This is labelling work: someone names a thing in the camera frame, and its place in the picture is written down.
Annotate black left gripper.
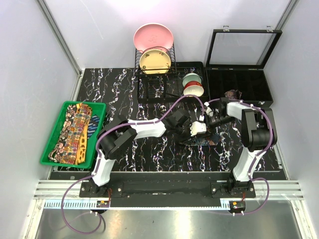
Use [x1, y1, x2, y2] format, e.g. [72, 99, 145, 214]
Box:
[174, 121, 197, 144]

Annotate navy floral tie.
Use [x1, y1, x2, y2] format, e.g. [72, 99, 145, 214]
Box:
[180, 134, 221, 146]

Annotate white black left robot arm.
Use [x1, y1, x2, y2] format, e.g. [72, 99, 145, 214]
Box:
[90, 109, 193, 197]

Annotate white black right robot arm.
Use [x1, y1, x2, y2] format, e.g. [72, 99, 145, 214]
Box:
[204, 98, 278, 198]

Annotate colourful ties in bin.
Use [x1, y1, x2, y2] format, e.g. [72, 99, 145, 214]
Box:
[48, 103, 92, 165]

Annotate rolled dark patterned tie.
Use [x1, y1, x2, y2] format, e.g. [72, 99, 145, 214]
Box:
[224, 90, 242, 100]

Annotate red white bowl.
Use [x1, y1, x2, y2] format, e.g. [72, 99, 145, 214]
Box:
[183, 81, 204, 97]

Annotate black tie storage box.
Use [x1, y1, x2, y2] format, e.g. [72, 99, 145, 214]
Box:
[206, 69, 274, 107]

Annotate light green bowl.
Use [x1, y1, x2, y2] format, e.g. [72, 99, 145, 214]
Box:
[182, 73, 202, 87]

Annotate yellow plate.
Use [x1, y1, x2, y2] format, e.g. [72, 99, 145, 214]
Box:
[139, 47, 171, 74]

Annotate black glass box lid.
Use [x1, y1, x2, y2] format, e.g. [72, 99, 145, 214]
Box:
[206, 26, 283, 69]

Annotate green plastic tie bin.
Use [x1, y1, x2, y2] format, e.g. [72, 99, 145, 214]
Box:
[40, 101, 106, 169]

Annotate navy striped tie in bin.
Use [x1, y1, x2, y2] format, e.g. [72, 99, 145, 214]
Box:
[87, 115, 100, 138]

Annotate pink plate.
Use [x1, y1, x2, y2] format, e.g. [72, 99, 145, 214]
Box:
[133, 23, 174, 52]

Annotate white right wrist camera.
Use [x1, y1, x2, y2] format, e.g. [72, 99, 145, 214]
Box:
[204, 102, 214, 117]

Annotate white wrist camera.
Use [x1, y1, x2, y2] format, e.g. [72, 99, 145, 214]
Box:
[190, 116, 207, 136]
[204, 102, 214, 117]

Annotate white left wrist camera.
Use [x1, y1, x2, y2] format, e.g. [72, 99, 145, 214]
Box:
[190, 116, 207, 136]

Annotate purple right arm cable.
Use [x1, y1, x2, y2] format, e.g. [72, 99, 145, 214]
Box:
[206, 98, 275, 215]

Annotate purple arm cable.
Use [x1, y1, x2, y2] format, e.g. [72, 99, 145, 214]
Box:
[60, 95, 205, 236]
[206, 98, 275, 215]

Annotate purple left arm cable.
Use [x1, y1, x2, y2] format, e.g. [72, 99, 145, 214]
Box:
[60, 95, 205, 236]

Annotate black wire dish rack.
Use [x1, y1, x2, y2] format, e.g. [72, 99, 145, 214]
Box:
[135, 46, 209, 104]

